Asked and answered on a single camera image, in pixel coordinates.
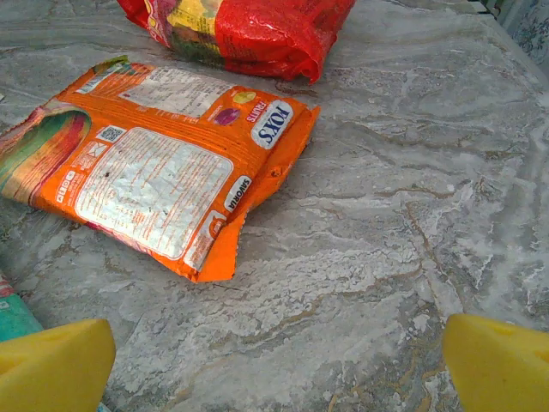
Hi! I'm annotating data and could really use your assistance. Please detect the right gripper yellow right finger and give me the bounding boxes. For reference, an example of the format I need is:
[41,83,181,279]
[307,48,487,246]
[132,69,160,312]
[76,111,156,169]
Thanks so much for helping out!
[442,312,549,412]

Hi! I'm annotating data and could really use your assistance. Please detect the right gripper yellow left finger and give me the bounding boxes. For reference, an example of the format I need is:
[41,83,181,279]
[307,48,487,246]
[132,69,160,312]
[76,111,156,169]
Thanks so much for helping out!
[0,318,117,412]

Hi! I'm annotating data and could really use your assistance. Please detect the teal snack packet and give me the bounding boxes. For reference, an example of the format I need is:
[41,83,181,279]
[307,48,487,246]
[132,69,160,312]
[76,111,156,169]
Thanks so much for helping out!
[0,270,44,343]

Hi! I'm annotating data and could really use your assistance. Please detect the orange Fox's candy packet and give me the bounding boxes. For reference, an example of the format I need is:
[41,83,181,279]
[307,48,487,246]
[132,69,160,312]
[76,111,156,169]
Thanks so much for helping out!
[0,54,322,284]

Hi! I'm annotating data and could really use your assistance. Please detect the red snack bag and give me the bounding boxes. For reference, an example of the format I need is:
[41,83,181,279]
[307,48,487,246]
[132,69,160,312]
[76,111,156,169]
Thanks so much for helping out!
[116,0,357,85]

